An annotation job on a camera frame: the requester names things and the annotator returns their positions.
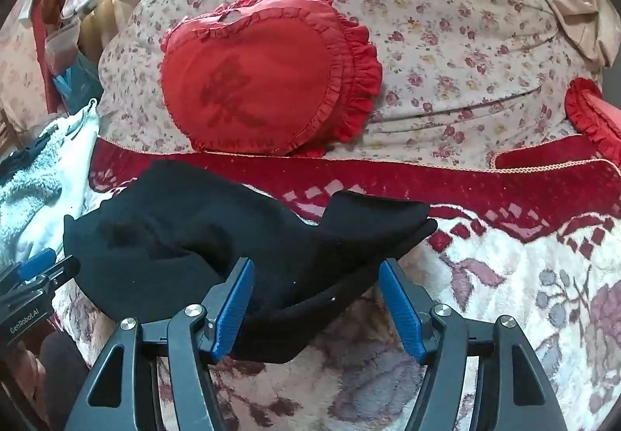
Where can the white towel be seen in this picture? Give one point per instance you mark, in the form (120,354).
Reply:
(39,178)

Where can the person's left forearm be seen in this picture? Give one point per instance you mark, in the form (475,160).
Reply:
(63,372)

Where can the blue bag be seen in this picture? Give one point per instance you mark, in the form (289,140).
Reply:
(73,76)

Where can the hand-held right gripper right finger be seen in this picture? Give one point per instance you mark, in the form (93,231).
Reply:
(402,314)

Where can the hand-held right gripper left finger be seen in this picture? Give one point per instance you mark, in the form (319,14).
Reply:
(233,309)

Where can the black pants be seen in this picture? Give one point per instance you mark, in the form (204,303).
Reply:
(194,227)

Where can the beige cloth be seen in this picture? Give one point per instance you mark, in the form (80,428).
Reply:
(572,8)

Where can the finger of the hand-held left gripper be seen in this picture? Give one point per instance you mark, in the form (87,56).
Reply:
(36,262)
(65,268)

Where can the small red frilled pillow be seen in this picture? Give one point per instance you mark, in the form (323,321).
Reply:
(596,115)

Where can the red and white plush blanket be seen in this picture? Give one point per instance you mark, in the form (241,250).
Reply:
(509,266)

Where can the red heart-shaped frilled pillow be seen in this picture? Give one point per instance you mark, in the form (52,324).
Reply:
(267,86)

